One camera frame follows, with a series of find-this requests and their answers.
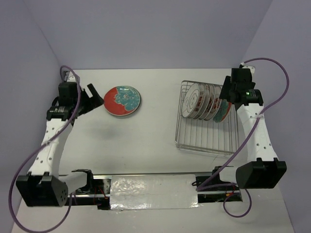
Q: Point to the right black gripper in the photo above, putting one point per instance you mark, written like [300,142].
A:
[226,87]

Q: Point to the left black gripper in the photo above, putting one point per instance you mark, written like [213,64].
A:
[94,102]

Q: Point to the white plate red characters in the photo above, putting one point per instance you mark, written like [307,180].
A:
[215,105]

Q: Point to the green rim lettered plate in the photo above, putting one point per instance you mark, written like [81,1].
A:
[205,102]

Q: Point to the red teal floral plate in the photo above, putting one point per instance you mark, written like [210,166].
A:
[122,100]
[222,111]

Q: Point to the white plate line drawing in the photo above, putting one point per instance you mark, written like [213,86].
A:
[189,106]

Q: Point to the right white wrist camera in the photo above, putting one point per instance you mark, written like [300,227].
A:
[246,66]

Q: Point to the wire dish rack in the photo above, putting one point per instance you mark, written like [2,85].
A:
[207,137]

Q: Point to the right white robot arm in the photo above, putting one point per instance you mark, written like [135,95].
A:
[263,169]

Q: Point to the black metal base rail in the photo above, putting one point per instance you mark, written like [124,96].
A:
[99,196]

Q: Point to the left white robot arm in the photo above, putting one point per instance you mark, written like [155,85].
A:
[42,185]

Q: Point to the silver foil tape sheet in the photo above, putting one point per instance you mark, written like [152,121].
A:
[153,192]

